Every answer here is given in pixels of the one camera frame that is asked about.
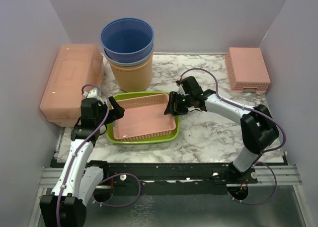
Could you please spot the pink perforated basket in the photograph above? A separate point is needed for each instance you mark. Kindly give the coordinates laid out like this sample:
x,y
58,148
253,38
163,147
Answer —
x,y
246,70
144,118

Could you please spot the green plastic tray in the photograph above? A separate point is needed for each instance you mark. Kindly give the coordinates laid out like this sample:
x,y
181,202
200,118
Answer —
x,y
165,138

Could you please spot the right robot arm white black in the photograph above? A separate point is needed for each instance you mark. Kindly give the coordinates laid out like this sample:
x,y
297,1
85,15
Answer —
x,y
257,127

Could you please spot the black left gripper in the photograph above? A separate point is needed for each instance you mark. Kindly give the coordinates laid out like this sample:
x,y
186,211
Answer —
x,y
117,113

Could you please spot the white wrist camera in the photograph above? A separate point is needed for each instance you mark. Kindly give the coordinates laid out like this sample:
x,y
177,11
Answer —
x,y
93,93
180,87

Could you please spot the light blue plastic bucket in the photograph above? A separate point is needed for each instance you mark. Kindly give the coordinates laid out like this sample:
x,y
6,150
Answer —
x,y
130,60

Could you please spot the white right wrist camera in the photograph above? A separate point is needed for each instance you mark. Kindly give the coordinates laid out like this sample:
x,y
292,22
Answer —
x,y
180,87

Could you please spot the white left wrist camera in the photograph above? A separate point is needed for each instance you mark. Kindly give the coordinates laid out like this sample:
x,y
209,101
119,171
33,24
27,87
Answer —
x,y
93,93

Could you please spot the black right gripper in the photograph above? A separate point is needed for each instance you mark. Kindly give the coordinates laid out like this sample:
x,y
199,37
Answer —
x,y
170,109

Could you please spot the translucent pink storage box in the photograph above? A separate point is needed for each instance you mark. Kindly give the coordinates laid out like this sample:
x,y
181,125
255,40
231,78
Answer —
x,y
75,66

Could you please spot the black metal base rail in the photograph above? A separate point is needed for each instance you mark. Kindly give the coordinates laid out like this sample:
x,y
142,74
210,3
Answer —
x,y
190,179

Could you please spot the orange plastic bucket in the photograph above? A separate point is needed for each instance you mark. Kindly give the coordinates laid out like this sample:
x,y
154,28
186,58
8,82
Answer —
x,y
135,78

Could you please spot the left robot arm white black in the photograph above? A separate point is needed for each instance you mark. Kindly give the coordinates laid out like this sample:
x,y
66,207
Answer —
x,y
66,205

